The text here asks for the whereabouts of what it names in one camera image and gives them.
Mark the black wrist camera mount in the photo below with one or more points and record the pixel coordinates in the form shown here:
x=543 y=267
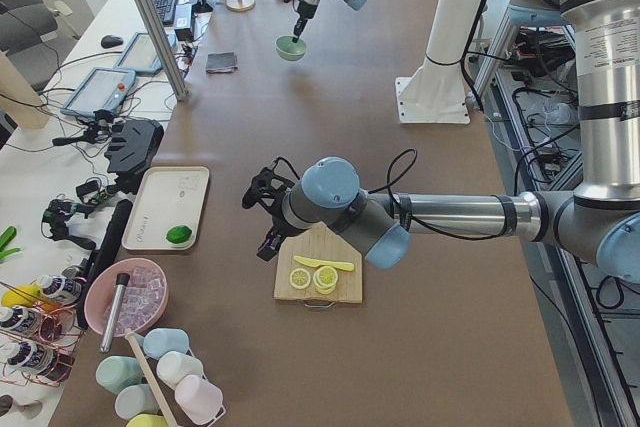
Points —
x=268 y=188

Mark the grey office chair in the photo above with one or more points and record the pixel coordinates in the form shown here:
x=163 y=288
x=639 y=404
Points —
x=30 y=40

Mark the pink bowl with ice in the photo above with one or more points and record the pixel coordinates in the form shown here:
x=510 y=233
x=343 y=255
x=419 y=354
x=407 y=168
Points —
x=145 y=297

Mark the bamboo cutting board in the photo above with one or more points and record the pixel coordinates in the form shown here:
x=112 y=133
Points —
x=319 y=242

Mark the beige rabbit tray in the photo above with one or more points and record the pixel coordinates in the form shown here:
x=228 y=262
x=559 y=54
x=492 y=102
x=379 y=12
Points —
x=168 y=196

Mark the white cup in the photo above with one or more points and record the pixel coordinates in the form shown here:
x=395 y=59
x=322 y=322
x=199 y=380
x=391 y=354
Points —
x=174 y=366

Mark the yellow plastic knife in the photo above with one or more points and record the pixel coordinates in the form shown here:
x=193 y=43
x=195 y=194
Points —
x=317 y=263

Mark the lemon slice single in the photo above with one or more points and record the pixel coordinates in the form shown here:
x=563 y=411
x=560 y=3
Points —
x=300 y=279

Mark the mint green cup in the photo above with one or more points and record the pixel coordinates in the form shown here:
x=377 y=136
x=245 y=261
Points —
x=115 y=373

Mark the black bracket plate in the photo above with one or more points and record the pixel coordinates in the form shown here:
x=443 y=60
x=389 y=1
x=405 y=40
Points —
x=132 y=147

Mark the yellow cup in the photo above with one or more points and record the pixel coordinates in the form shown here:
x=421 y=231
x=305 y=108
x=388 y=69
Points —
x=147 y=420

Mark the teach pendant tablet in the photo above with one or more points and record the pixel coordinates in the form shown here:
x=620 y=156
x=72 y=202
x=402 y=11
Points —
x=140 y=56
x=103 y=89

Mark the aluminium frame post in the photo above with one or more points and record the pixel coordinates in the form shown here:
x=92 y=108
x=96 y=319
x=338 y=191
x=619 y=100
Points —
x=156 y=31

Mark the grey folded cloth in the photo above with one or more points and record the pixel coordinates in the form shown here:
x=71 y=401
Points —
x=225 y=62

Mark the light blue cup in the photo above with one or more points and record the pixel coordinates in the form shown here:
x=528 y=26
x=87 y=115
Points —
x=160 y=341

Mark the light green bowl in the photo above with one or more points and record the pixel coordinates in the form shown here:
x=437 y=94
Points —
x=290 y=48

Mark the lemon slice stack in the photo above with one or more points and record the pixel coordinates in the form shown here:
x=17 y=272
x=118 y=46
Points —
x=325 y=280

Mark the pale teal cup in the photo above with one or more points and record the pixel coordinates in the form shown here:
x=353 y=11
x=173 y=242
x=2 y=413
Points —
x=134 y=400

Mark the copper wire bottle rack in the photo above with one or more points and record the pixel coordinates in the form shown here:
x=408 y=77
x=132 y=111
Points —
x=38 y=337

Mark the green lime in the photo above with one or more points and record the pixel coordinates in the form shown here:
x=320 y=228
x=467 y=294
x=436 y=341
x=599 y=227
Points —
x=178 y=234

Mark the black bar tool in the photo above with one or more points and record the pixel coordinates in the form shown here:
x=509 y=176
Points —
x=104 y=257

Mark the far teach pendant tablet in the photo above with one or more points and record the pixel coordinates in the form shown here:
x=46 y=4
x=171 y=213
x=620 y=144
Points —
x=140 y=56

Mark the near teach pendant tablet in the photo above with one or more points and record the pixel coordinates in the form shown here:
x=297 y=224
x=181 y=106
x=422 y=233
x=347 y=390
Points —
x=103 y=89

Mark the metal cylinder muddler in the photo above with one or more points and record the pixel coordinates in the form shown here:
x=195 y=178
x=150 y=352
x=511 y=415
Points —
x=122 y=280

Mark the black computer mouse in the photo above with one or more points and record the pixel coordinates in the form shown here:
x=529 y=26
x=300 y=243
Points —
x=110 y=41

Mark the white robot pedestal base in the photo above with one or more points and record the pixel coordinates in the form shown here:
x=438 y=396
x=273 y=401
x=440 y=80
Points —
x=435 y=94

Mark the pink cup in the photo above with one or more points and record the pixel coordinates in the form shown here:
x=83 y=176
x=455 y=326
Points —
x=200 y=400

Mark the wooden stick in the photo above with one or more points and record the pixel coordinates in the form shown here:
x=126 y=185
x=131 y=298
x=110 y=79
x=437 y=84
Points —
x=165 y=409

